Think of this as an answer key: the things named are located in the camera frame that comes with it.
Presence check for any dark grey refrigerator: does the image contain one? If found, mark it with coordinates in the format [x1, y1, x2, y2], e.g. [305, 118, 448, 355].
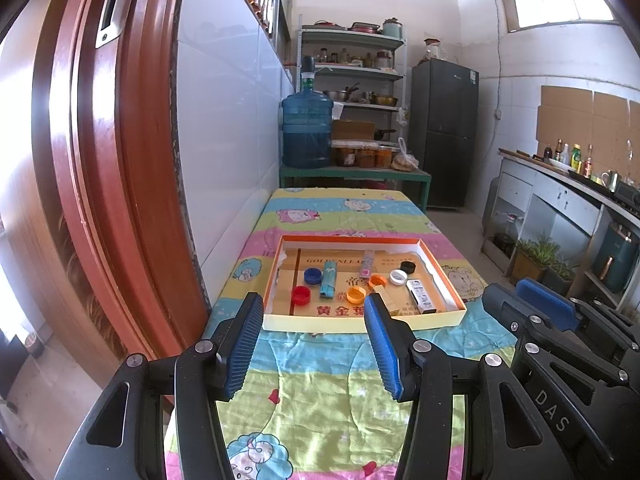
[410, 57, 480, 211]

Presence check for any white flat package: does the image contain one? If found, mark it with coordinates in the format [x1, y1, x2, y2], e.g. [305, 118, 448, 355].
[331, 139, 396, 150]

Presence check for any water jug pump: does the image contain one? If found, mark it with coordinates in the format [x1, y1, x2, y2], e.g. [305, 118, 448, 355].
[299, 56, 317, 93]

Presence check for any blue water jug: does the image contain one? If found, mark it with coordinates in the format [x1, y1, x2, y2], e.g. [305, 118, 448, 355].
[281, 91, 335, 169]

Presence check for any wall cable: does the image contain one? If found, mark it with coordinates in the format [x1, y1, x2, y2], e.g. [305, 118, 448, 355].
[492, 0, 504, 121]

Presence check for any plant in dark pot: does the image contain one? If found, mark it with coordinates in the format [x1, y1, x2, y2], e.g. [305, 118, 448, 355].
[542, 255, 576, 296]

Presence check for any black gas stove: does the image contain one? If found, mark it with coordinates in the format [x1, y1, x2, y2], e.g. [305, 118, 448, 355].
[614, 180, 640, 208]

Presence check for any glass jug dark liquid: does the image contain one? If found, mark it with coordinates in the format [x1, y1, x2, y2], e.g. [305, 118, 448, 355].
[495, 214, 523, 256]

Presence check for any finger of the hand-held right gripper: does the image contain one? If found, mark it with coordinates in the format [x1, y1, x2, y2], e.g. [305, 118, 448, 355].
[481, 282, 631, 391]
[516, 278, 640, 368]

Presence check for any teal tube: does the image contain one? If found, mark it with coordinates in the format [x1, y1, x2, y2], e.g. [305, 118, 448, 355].
[319, 260, 338, 298]

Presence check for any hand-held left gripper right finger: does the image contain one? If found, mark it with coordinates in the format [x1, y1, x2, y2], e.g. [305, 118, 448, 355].
[363, 294, 556, 480]

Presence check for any grey kitchen counter cabinet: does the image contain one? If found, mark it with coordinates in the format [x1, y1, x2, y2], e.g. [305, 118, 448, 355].
[480, 147, 640, 311]

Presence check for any teal air fryer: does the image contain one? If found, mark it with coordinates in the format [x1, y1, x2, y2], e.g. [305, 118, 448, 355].
[592, 222, 640, 293]

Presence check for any flattened cardboard sheet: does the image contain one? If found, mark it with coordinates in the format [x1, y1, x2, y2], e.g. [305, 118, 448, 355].
[276, 244, 451, 317]

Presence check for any brown cardboard box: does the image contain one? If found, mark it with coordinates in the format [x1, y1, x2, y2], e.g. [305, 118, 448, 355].
[331, 120, 377, 141]

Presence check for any white metal shelf rack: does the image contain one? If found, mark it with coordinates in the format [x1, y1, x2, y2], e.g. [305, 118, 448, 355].
[299, 25, 407, 161]

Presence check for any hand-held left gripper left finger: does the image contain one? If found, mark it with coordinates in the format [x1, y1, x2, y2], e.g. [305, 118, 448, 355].
[55, 291, 265, 480]

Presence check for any row of glass jars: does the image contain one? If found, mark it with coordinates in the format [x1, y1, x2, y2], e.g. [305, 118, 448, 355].
[317, 46, 393, 69]

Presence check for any red-brown wooden door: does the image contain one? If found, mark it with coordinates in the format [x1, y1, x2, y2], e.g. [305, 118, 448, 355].
[0, 0, 211, 411]

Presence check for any metal door handle plate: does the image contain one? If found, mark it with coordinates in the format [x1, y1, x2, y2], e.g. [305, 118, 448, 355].
[95, 0, 132, 50]

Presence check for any plastic bag of food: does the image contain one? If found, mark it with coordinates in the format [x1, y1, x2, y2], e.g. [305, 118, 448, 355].
[391, 137, 420, 172]

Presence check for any shallow orange-rimmed box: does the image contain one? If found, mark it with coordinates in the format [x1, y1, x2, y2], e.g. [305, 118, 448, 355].
[262, 234, 467, 333]

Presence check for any plant in yellow pot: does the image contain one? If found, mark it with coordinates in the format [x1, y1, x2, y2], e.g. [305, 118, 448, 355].
[510, 240, 556, 283]

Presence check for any cardboard wall panel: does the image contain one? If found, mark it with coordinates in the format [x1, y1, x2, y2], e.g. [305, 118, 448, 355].
[592, 91, 631, 161]
[536, 85, 595, 147]

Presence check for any green table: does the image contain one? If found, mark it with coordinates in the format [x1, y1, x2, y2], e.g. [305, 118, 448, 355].
[279, 164, 432, 213]

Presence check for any white cartoon printed case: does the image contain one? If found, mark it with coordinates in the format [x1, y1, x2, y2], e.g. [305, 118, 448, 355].
[406, 280, 436, 315]

